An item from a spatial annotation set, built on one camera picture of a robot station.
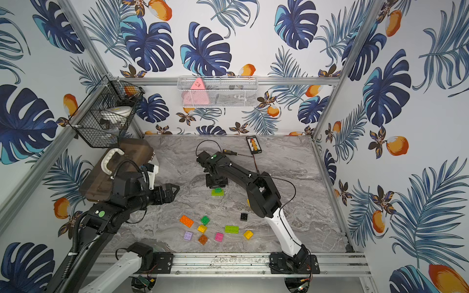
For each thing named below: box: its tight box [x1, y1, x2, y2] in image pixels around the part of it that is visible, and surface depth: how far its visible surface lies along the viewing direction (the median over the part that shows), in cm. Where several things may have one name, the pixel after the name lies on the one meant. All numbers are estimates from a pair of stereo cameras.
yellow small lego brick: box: [243, 230, 255, 241], surface depth 82 cm
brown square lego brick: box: [197, 234, 209, 246], surface depth 82 cm
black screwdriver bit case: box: [245, 134, 262, 155], surface depth 116 cm
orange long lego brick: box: [179, 214, 195, 228], surface depth 87 cm
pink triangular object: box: [181, 77, 211, 106], surface depth 92 cm
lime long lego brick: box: [224, 225, 240, 234], surface depth 85 cm
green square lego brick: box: [200, 215, 211, 226], surface depth 87 cm
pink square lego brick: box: [214, 231, 225, 243], surface depth 83 cm
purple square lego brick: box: [183, 230, 193, 241], surface depth 82 cm
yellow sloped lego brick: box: [197, 224, 208, 234], surface depth 83 cm
